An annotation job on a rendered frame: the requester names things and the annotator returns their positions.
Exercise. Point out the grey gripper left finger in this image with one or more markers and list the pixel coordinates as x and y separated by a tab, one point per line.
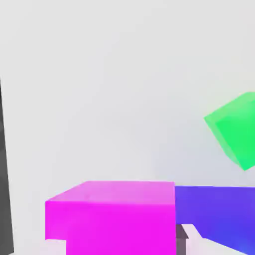
56	248

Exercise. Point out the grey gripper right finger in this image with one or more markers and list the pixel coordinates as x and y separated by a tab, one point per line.
182	243

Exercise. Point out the small magenta cube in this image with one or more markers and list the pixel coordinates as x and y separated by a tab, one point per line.
119	223

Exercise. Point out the small green cube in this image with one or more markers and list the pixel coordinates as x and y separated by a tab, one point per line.
237	133

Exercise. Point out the large purple box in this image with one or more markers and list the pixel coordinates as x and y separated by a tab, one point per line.
219	209

